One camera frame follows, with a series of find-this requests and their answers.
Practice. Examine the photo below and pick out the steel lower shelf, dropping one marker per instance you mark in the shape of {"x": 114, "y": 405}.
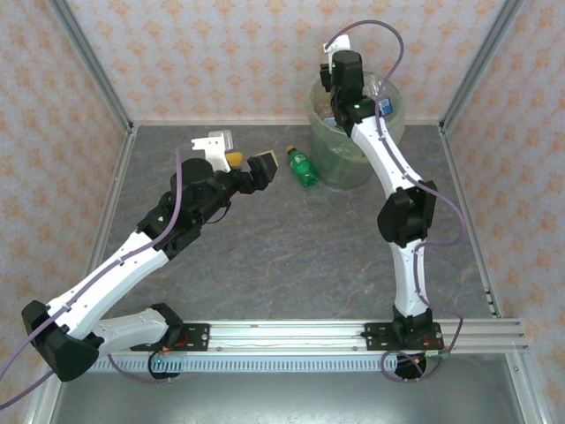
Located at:
{"x": 287, "y": 397}

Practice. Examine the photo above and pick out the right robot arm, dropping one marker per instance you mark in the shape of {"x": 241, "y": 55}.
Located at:
{"x": 410, "y": 274}

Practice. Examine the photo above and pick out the green mesh waste bin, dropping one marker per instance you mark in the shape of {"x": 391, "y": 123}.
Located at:
{"x": 340, "y": 172}

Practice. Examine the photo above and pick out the blue-label bottle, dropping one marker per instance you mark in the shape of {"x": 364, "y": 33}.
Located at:
{"x": 386, "y": 107}

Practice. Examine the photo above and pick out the aluminium frame post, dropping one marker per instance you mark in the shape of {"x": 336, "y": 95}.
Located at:
{"x": 92, "y": 66}
{"x": 502, "y": 26}

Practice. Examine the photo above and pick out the clear unlabelled bottle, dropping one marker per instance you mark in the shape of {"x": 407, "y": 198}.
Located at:
{"x": 375, "y": 88}

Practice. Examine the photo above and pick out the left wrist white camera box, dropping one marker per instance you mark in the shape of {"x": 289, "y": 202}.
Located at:
{"x": 214, "y": 146}

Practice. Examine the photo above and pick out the small green circuit board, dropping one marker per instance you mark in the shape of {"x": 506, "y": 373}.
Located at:
{"x": 437, "y": 353}

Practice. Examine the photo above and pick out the aluminium table edge rail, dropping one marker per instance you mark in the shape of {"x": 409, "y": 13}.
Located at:
{"x": 454, "y": 168}
{"x": 112, "y": 199}

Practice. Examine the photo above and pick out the green soda bottle, yellow cap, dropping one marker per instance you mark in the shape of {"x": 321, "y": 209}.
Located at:
{"x": 302, "y": 168}

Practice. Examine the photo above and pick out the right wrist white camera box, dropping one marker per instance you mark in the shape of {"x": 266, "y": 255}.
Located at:
{"x": 339, "y": 44}

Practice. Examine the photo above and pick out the black round base housing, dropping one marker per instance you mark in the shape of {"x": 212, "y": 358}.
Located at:
{"x": 165, "y": 373}
{"x": 408, "y": 371}

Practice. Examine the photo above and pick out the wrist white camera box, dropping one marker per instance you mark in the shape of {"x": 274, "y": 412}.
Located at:
{"x": 339, "y": 44}
{"x": 214, "y": 146}

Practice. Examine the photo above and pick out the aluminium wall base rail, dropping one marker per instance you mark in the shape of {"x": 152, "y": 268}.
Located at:
{"x": 220, "y": 123}

